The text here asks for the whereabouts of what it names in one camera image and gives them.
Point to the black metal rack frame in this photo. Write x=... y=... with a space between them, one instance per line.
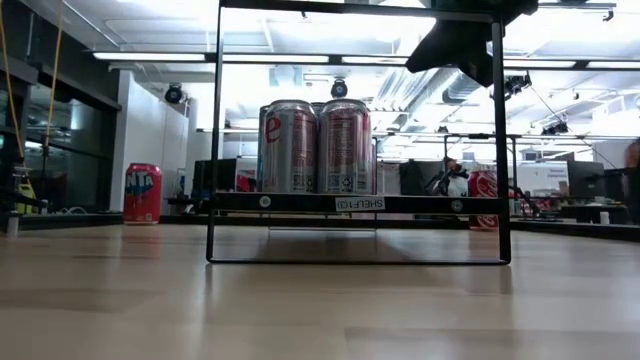
x=430 y=135

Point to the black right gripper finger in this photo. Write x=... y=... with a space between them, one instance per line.
x=480 y=60
x=440 y=47

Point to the small white bottle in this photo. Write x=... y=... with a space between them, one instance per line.
x=13 y=223

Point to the red Fanta can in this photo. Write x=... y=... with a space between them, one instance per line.
x=142 y=200

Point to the wooden shelf with black frame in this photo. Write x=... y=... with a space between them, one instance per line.
x=300 y=202

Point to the black ceiling camera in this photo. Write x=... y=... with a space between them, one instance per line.
x=515 y=84
x=173 y=94
x=556 y=129
x=339 y=89

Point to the silver beverage can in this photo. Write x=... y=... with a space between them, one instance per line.
x=345 y=150

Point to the long ceiling light strip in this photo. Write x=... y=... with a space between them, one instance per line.
x=150 y=56

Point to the small white cup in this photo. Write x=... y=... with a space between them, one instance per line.
x=604 y=217
x=44 y=206

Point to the red Coca-Cola can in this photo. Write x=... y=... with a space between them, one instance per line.
x=482 y=185

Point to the white cloth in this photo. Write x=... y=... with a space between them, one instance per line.
x=387 y=177

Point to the red and white box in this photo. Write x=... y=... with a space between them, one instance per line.
x=245 y=182

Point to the white shelf label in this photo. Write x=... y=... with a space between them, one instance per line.
x=360 y=203

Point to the silver ventilation duct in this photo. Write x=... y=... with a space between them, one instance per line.
x=457 y=92

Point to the yellow device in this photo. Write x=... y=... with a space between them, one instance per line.
x=27 y=197

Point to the person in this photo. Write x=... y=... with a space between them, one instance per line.
x=450 y=180
x=632 y=180

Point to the white sign board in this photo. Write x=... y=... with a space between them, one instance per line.
x=542 y=175

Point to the silver Diet Coke can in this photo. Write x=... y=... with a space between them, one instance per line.
x=287 y=150

